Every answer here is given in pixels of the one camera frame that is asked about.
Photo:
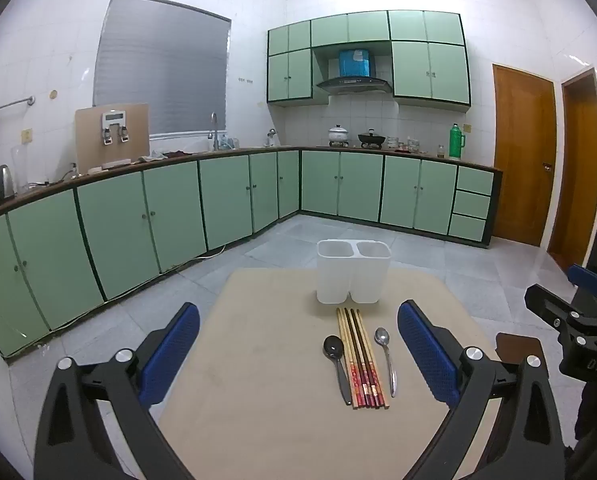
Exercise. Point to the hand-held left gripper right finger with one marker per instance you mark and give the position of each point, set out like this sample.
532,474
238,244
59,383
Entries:
423,345

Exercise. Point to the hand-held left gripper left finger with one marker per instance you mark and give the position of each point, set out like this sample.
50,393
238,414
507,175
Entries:
176,345

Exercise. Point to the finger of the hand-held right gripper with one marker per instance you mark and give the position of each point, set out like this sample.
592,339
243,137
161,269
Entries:
548,302
588,280

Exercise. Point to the silver metal spoon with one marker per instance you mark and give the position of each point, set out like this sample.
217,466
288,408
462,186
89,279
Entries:
382,336

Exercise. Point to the black spoon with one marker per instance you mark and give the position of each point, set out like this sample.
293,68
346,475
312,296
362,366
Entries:
332,347

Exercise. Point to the white two-compartment utensil holder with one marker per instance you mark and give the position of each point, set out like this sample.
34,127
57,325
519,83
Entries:
351,275

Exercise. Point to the beige table mat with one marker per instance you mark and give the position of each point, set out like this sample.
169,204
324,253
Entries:
268,360

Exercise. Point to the wooden door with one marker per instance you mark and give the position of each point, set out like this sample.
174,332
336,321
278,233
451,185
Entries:
576,175
523,160

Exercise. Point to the green lower kitchen cabinets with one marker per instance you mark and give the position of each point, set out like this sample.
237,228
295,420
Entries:
178,210

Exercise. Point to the green kitchen cabinets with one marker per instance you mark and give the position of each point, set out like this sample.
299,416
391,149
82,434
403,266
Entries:
178,210
428,65

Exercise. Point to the green thermos flask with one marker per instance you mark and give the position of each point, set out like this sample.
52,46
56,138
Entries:
456,145

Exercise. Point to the small glass jar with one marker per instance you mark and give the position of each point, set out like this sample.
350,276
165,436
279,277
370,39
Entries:
441,151

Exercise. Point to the white power strip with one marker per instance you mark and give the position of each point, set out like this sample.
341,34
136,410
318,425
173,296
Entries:
116,164

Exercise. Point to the black wok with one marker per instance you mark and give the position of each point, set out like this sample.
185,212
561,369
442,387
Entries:
371,138

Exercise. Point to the chrome kitchen faucet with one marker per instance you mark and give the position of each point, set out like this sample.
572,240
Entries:
214,130

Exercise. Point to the white cooking pot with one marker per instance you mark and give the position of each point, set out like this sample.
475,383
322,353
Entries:
338,135

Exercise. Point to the brown cardboard panel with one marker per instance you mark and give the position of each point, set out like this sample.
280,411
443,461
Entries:
88,135

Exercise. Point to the white device on cardboard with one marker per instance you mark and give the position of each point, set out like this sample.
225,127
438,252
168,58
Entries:
115,125

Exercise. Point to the clear plastic pitcher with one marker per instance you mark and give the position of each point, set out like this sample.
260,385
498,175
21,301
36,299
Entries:
22,170

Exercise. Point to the steel electric kettle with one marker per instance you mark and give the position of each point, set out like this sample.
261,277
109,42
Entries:
6,182

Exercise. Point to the green upper kitchen cabinets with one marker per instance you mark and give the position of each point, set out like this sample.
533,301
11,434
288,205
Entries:
428,65

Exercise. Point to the grey window blind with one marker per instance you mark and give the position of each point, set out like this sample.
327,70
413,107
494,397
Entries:
163,70

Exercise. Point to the range hood with blue film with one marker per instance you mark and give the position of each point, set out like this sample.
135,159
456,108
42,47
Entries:
354,67

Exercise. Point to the metal towel bar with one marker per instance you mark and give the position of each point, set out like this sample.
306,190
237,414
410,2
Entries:
8,105

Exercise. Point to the yellowed wall socket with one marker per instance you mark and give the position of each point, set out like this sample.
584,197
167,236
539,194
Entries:
27,137

